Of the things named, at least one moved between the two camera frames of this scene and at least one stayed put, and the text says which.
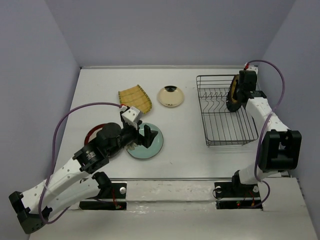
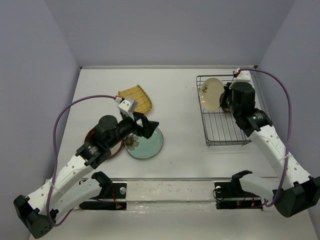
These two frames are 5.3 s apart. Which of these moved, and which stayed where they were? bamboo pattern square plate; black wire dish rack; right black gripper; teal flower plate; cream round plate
Moved: right black gripper; cream round plate
Stayed: teal flower plate; black wire dish rack; bamboo pattern square plate
